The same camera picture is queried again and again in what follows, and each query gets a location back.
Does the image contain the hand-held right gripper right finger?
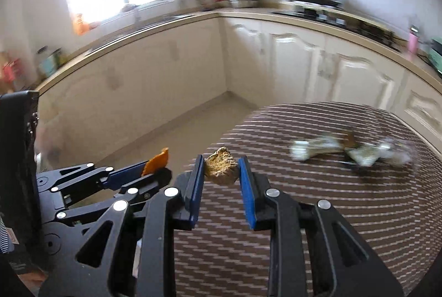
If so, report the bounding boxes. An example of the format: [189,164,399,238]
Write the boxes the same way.
[238,155,405,297]

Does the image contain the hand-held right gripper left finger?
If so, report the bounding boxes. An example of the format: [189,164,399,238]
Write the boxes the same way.
[38,155,205,297]

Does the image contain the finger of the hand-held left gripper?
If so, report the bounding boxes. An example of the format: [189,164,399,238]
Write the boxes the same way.
[54,167,173,226]
[36,161,150,195]

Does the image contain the orange peel piece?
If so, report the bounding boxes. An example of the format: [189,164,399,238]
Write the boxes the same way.
[142,147,170,177]

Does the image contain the brown rough lump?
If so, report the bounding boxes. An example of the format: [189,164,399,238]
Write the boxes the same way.
[204,146,240,186]

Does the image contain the person's left forearm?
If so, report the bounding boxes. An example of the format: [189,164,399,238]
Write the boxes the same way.
[0,214,9,255]

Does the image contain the crumpled silver wrapper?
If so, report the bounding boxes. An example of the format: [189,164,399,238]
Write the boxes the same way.
[289,134,344,163]

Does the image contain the brown polka dot tablecloth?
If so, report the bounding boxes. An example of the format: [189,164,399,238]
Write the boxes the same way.
[172,101,442,297]

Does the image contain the red packet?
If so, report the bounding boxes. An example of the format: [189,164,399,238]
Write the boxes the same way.
[1,61,20,85]

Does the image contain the cream kitchen base cabinets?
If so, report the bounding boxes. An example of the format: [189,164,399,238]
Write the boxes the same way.
[36,16,442,163]

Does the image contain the teal box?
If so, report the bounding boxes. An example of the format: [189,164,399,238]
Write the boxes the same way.
[37,48,68,78]

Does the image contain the pile of crumpled wrappers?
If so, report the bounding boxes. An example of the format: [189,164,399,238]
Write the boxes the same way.
[345,140,416,169]

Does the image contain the orange hanging cloth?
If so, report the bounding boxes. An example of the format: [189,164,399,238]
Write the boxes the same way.
[72,13,92,37]

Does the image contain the beige kitchen countertop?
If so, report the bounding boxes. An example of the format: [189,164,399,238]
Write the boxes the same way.
[34,6,442,94]

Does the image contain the black gas stove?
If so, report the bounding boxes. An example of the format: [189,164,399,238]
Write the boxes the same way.
[272,0,403,47]

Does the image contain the pink bottle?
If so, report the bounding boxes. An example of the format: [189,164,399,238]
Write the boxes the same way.
[407,25,421,61]

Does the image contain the green countertop appliance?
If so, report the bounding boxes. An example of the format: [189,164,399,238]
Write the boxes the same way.
[429,37,442,74]

